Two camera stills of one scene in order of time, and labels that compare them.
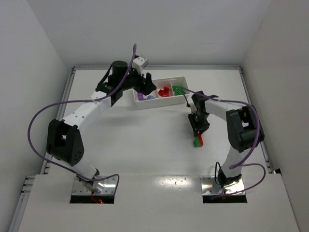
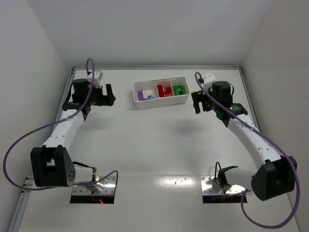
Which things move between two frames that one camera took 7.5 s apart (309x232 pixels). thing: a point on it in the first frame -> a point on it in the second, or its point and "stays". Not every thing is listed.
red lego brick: x=165 y=93 stays
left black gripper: x=141 y=82 -> x=104 y=95
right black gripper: x=198 y=124 -> x=200 y=101
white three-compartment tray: x=169 y=91 stays
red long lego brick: x=200 y=140 -> x=161 y=91
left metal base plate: x=108 y=188 stays
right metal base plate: x=207 y=188 stays
